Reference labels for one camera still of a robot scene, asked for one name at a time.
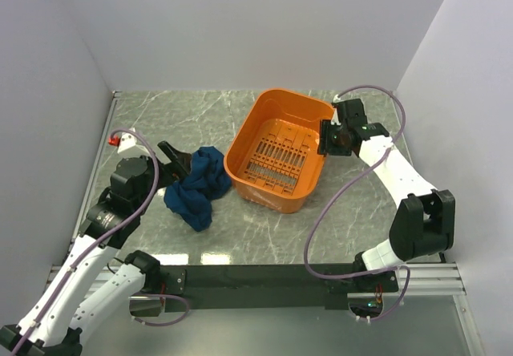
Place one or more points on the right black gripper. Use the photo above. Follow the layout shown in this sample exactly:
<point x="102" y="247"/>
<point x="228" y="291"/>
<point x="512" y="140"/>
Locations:
<point x="325" y="146"/>

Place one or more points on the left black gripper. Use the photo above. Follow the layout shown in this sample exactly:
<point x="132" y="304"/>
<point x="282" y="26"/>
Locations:
<point x="173" y="171"/>

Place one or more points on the blue t shirt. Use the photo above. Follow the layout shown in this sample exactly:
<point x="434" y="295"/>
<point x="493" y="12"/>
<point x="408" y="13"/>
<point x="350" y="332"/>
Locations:
<point x="191" y="198"/>

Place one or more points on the orange plastic basket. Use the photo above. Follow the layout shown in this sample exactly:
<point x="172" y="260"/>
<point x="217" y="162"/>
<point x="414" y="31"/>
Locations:
<point x="273" y="159"/>

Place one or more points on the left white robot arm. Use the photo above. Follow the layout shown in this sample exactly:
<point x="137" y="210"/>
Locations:
<point x="68" y="312"/>

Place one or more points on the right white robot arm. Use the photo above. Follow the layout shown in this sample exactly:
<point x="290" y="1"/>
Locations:
<point x="424" y="221"/>

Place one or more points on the black base beam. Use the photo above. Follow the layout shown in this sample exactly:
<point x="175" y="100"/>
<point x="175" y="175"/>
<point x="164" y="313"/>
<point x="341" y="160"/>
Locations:
<point x="266" y="286"/>

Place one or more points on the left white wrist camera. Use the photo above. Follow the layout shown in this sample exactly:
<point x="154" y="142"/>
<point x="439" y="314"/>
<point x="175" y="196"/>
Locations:
<point x="127" y="146"/>

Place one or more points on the aluminium rail frame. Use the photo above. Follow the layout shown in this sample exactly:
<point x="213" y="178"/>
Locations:
<point x="438" y="279"/>

